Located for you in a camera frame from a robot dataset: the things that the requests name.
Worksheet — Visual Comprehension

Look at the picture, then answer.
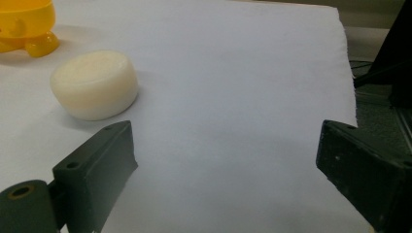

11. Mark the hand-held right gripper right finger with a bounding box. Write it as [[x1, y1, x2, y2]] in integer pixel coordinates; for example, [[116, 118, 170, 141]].
[[315, 119, 412, 233]]

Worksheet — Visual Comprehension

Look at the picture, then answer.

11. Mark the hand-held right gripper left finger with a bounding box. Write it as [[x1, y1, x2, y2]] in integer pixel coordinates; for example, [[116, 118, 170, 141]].
[[51, 119, 139, 233]]

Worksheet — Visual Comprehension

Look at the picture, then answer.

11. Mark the white round soap bar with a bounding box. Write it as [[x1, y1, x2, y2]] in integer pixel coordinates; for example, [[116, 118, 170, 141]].
[[49, 49, 140, 121]]

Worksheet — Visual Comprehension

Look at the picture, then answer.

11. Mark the yellow plastic toy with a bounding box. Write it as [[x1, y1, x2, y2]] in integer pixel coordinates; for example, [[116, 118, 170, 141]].
[[0, 0, 61, 58]]

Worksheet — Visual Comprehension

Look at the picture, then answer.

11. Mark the black stand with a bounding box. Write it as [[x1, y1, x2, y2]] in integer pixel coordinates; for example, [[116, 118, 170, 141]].
[[353, 0, 412, 110]]

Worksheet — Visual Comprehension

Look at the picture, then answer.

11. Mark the white cloth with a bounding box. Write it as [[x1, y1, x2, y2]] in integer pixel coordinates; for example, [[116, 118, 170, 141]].
[[0, 0, 377, 233]]

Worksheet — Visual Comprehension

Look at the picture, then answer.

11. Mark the black cable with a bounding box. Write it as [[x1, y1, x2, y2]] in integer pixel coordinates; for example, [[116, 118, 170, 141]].
[[349, 59, 374, 71]]

